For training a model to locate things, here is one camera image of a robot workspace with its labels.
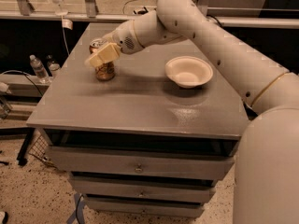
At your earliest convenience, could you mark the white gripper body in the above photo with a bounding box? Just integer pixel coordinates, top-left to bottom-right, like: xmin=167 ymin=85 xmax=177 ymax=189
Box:
xmin=104 ymin=20 xmax=144 ymax=54

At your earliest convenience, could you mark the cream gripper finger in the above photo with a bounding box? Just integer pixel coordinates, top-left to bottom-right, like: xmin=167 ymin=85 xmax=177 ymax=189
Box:
xmin=84 ymin=42 xmax=121 ymax=67

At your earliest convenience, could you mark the orange soda can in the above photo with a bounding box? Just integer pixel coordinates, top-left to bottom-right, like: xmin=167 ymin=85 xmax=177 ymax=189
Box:
xmin=89 ymin=38 xmax=115 ymax=81

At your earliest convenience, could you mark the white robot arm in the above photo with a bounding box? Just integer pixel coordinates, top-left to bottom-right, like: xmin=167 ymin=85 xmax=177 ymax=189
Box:
xmin=86 ymin=0 xmax=299 ymax=224

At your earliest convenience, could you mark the grey metal railing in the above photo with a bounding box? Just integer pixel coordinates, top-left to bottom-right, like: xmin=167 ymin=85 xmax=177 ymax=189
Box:
xmin=0 ymin=0 xmax=299 ymax=29

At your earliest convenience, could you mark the dark-capped water bottle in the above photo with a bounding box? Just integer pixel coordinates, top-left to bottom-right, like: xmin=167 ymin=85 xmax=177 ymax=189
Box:
xmin=47 ymin=55 xmax=61 ymax=77

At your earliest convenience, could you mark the white paper bowl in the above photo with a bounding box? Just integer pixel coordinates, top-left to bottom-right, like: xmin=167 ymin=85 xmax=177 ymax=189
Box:
xmin=164 ymin=56 xmax=213 ymax=89

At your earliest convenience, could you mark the clear water bottle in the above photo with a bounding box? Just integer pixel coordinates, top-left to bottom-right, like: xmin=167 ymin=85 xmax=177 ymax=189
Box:
xmin=29 ymin=55 xmax=50 ymax=84

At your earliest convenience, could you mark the grey drawer cabinet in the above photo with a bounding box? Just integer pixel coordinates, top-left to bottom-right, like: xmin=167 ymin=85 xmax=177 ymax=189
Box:
xmin=27 ymin=24 xmax=249 ymax=217

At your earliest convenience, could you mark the black power cable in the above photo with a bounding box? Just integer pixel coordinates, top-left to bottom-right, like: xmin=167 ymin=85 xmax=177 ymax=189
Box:
xmin=0 ymin=69 xmax=45 ymax=97

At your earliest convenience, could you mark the wire mesh basket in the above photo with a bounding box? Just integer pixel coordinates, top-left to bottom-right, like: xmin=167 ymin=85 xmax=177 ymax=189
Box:
xmin=29 ymin=135 xmax=51 ymax=166

